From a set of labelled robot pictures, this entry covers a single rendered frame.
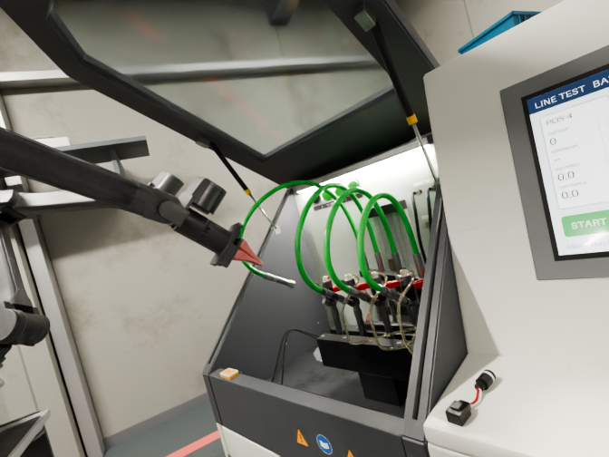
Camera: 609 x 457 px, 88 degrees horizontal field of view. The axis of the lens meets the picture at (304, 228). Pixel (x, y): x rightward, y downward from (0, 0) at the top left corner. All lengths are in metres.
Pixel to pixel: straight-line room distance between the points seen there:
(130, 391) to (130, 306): 0.67
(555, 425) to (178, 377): 2.89
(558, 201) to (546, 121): 0.14
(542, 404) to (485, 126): 0.47
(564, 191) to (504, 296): 0.20
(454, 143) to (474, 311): 0.33
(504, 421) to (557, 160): 0.41
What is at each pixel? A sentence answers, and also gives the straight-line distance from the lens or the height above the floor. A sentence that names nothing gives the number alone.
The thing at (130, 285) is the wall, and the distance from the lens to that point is 3.04.
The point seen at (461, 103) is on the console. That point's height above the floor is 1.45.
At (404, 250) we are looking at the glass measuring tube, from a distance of 1.05.
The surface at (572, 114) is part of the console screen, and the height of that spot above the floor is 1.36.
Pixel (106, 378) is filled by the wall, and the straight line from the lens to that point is 3.19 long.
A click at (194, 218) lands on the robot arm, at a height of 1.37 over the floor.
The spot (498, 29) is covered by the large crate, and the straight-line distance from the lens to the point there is 3.23.
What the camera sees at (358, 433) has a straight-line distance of 0.66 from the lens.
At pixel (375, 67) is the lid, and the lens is 0.85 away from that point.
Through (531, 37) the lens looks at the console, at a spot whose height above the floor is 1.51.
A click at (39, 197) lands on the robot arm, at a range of 1.21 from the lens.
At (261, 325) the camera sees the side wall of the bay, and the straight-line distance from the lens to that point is 1.14.
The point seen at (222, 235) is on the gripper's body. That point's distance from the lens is 0.70.
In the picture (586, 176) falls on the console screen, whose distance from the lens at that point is 0.67.
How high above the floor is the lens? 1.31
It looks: 2 degrees down
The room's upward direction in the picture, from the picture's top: 15 degrees counter-clockwise
